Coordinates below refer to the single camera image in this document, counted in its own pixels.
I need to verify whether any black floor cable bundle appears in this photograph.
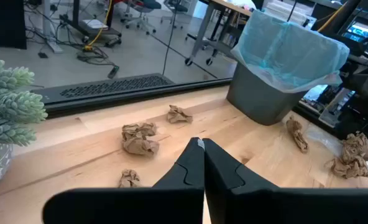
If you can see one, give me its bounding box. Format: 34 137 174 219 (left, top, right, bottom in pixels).
76 46 116 68

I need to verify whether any long brown paper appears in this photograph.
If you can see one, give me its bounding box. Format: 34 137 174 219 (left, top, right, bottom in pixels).
285 117 310 154

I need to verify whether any dark office chair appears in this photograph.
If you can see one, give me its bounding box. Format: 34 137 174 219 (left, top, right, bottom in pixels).
120 0 162 35
160 0 190 30

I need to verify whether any green crumpled object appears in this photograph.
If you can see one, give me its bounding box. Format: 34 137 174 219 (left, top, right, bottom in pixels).
0 30 48 191

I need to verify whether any yellow extension cable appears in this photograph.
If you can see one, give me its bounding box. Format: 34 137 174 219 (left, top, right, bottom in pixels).
316 1 349 33

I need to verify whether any black cabinet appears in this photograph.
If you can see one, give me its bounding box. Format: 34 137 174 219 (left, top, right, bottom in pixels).
0 0 27 50

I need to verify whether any grey plastic trash bin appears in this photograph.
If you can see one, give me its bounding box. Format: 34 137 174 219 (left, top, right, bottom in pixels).
226 62 308 126

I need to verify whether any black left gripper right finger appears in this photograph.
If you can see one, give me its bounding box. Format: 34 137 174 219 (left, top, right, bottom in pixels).
203 138 368 224

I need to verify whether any black power strip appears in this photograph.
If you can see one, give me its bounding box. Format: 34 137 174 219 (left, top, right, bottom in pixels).
107 64 121 80

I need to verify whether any large brown paper ball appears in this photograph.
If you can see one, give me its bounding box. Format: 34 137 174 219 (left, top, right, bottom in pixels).
121 121 160 157

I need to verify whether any long black hanging cable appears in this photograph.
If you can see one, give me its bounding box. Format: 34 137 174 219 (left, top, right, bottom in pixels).
161 0 182 76

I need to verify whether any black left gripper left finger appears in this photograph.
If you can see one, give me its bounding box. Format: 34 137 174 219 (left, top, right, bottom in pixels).
42 138 206 224

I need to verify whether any white desk leg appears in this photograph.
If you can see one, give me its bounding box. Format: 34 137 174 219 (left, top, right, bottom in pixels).
42 0 63 54

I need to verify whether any lit computer monitor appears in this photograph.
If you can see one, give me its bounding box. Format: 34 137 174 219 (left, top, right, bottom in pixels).
341 21 368 44

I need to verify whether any yellow cable with plug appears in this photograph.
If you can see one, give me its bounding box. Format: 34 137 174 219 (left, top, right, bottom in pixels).
83 0 114 52

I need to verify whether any black rolling stand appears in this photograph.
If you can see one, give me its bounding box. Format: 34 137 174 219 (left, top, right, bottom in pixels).
58 0 122 44

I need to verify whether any wooden desk on wheels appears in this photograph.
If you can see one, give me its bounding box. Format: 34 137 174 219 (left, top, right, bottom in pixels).
183 0 254 67

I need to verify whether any black aluminium table frame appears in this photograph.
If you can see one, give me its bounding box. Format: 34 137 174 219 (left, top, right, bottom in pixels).
44 77 359 139

